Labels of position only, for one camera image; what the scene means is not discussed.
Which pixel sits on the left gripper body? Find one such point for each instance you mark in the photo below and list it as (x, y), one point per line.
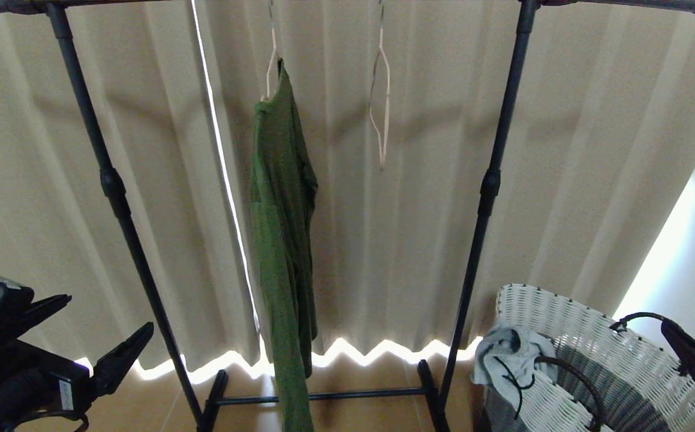
(11, 384)

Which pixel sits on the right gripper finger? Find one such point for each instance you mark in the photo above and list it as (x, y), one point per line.
(692, 354)

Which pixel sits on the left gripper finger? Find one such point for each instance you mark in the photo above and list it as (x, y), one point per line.
(38, 315)
(120, 360)

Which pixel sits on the pale grey shorts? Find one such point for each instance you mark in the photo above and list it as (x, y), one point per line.
(503, 354)

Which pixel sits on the green long-sleeved shirt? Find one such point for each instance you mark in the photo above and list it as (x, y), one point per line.
(281, 210)

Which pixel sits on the pink clothes hanger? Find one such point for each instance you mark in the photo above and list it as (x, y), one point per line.
(381, 33)
(273, 54)

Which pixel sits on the white laundry basket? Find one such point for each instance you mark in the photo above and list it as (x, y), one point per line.
(623, 360)

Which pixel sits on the black clothes rack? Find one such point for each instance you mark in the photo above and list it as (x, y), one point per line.
(113, 186)

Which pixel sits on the beige curtain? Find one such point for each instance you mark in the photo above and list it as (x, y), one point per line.
(563, 150)

